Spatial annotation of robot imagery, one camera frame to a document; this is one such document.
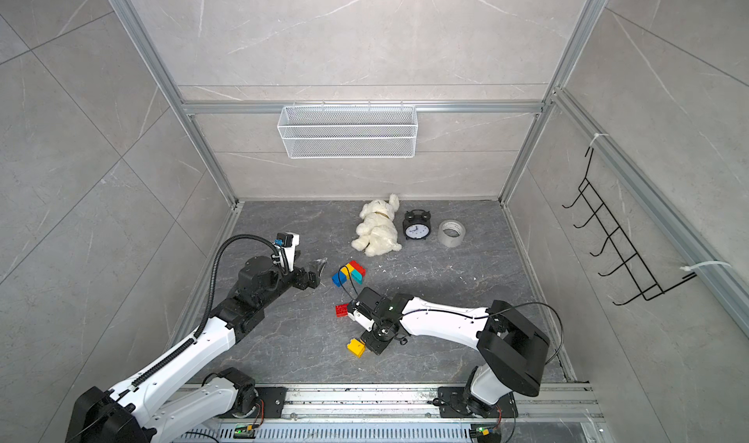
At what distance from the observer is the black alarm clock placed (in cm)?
103

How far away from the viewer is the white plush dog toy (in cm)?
99

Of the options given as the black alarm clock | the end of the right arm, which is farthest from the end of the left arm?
the black alarm clock

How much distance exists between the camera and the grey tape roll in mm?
1068

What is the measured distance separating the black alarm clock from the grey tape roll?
0.19 feet

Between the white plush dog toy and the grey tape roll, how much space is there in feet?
0.58

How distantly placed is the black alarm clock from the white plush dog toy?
0.04 meters
